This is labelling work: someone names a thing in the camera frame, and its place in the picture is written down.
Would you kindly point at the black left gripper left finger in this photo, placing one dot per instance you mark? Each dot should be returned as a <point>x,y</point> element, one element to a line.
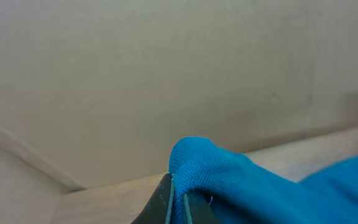
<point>158,209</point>

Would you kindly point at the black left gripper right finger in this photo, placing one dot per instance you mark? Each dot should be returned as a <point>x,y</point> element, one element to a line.
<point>197,209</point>

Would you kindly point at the teal blue shirt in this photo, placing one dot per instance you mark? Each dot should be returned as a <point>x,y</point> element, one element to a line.
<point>244,192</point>

